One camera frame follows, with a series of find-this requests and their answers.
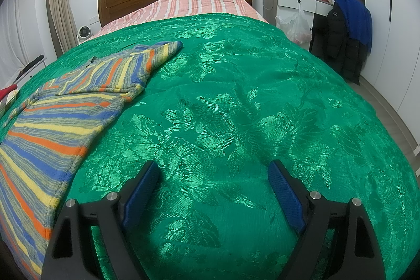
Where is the beige curtain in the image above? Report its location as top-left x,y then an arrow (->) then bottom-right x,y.
46,0 -> 81,57

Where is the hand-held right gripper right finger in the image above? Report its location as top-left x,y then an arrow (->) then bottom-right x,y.
267,160 -> 388,280

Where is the red cloth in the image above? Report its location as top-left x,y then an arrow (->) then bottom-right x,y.
0,85 -> 18,102

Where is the white wardrobe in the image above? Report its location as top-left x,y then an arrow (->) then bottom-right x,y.
341,0 -> 420,123

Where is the white plastic bag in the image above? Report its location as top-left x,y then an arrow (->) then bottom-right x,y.
275,3 -> 312,44

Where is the dark long object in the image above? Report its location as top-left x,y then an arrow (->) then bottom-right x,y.
16,54 -> 45,77

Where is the white drawer cabinet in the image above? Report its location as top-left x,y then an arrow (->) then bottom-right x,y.
0,57 -> 46,93

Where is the green floral bedspread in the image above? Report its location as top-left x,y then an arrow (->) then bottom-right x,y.
0,14 -> 420,280

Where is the pink striped bedsheet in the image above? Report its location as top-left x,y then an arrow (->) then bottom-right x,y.
88,0 -> 270,38

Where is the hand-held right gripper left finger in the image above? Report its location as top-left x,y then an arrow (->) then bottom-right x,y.
41,160 -> 161,280

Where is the blue garment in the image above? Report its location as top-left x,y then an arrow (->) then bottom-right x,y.
333,0 -> 373,54

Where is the black jacket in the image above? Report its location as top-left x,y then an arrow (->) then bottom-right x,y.
323,3 -> 370,85

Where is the striped knit sweater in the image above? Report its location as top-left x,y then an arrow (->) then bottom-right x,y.
0,40 -> 183,280

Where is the striped pillow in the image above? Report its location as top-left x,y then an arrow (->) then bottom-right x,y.
0,90 -> 18,118

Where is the small white fan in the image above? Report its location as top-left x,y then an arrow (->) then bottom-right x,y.
76,25 -> 93,44

